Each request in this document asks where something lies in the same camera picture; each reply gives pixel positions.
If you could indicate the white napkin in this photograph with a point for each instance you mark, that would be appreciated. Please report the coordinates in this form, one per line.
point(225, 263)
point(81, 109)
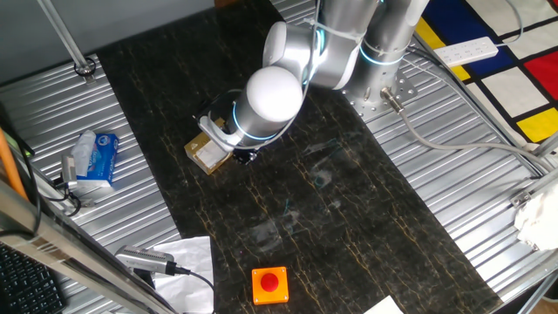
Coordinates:
point(211, 153)

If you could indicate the aluminium frame beam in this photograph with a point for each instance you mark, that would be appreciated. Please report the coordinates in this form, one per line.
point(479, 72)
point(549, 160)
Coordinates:
point(65, 248)

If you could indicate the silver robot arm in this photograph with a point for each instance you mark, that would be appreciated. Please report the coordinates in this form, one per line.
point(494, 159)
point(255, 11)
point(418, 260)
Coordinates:
point(270, 96)

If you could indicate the colourful squares floor mat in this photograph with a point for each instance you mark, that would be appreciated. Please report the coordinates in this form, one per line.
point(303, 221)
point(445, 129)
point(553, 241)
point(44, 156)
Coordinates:
point(501, 87)

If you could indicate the crumpled white cloth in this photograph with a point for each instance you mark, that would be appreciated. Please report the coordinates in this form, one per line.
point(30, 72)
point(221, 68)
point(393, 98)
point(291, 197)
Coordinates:
point(538, 218)

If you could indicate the silver camera stand pole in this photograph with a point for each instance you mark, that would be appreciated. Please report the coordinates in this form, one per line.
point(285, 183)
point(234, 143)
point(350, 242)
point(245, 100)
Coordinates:
point(66, 39)

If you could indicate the small silver camera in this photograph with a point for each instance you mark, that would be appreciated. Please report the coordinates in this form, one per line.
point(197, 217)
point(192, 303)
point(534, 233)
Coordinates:
point(69, 170)

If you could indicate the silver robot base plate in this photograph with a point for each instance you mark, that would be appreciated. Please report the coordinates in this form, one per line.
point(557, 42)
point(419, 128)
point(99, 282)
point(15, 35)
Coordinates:
point(405, 89)

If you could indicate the orange pole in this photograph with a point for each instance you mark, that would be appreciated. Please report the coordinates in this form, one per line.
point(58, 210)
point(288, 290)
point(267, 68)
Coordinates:
point(11, 170)

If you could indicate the dark marble pattern mat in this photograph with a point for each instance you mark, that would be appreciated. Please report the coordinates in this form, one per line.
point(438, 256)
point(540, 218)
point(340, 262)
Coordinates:
point(327, 218)

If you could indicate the white tissue in blue pack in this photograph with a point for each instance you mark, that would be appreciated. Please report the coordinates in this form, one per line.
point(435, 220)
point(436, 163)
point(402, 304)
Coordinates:
point(83, 150)

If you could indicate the gold tissue pack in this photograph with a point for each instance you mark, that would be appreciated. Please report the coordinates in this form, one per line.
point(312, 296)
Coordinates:
point(196, 150)

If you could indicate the flat white paper sheet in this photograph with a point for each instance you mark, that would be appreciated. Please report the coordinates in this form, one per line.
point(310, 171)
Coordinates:
point(192, 257)

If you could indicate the small white paper sheet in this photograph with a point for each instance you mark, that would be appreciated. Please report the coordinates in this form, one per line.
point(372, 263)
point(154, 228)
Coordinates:
point(383, 307)

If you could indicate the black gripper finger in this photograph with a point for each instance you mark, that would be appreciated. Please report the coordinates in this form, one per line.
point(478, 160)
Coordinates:
point(245, 157)

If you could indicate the silver camera mount arm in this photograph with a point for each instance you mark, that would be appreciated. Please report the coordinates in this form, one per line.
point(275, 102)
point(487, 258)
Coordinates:
point(88, 202)

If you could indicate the orange emergency stop button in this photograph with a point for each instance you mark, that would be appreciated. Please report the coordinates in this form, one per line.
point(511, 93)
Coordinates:
point(269, 282)

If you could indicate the blue tissue pack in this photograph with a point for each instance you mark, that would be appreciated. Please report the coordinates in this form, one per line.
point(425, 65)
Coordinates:
point(102, 161)

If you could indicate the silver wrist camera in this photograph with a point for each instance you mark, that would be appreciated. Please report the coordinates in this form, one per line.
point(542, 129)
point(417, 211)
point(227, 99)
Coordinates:
point(213, 131)

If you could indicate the black keyboard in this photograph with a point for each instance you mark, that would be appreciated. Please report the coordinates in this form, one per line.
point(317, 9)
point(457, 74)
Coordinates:
point(26, 283)

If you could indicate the white power strip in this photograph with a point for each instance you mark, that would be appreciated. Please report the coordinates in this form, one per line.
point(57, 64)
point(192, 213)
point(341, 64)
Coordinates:
point(466, 51)

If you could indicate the aluminium frame rail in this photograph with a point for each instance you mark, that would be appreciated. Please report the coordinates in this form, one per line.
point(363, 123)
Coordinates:
point(540, 181)
point(549, 146)

